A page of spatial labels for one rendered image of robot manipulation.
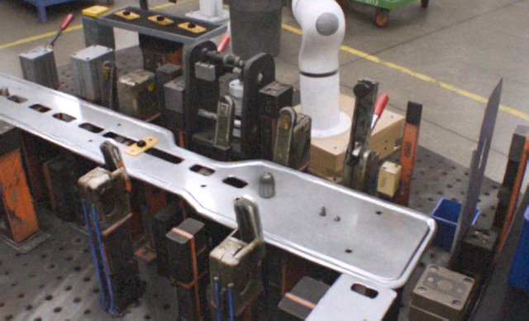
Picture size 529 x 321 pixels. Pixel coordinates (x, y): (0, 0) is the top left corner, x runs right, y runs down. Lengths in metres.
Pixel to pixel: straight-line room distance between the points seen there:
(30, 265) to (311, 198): 0.75
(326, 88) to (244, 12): 2.65
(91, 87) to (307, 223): 0.77
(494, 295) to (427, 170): 0.94
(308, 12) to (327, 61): 0.17
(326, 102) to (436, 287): 0.95
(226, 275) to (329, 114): 0.91
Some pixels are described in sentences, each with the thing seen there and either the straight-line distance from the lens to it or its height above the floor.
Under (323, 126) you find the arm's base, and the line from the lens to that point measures 1.77.
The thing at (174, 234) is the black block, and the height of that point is 0.99.
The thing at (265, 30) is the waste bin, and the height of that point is 0.25.
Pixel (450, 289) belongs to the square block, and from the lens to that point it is 0.90.
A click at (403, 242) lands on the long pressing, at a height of 1.00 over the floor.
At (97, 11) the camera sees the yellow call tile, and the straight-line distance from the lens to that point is 1.80.
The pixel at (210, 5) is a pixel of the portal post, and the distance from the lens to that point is 5.41.
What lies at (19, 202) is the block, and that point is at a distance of 1.55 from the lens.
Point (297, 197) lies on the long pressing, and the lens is 1.15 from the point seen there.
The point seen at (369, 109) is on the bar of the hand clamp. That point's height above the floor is 1.16.
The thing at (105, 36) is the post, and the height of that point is 1.08.
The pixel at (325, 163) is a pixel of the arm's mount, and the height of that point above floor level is 0.76.
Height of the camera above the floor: 1.66
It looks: 30 degrees down
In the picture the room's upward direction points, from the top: straight up
